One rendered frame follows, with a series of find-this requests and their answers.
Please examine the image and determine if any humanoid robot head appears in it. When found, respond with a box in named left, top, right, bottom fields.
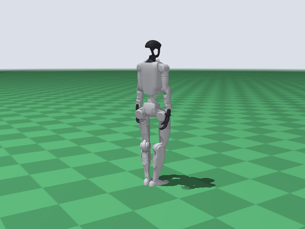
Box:
left=145, top=40, right=161, bottom=62

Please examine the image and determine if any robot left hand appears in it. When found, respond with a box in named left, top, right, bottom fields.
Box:
left=136, top=104, right=140, bottom=123

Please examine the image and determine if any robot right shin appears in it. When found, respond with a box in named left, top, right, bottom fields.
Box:
left=152, top=145, right=165, bottom=182

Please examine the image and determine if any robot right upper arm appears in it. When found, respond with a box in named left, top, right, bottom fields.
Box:
left=158, top=63, right=170, bottom=94

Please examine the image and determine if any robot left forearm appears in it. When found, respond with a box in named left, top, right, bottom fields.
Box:
left=136, top=88, right=144, bottom=108

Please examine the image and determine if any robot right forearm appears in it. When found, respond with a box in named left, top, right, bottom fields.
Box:
left=163, top=86, right=172, bottom=113

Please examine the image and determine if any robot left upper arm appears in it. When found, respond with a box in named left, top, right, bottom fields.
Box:
left=137, top=63, right=143, bottom=90

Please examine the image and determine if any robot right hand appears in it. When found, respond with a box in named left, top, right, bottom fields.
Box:
left=159, top=109, right=171, bottom=130

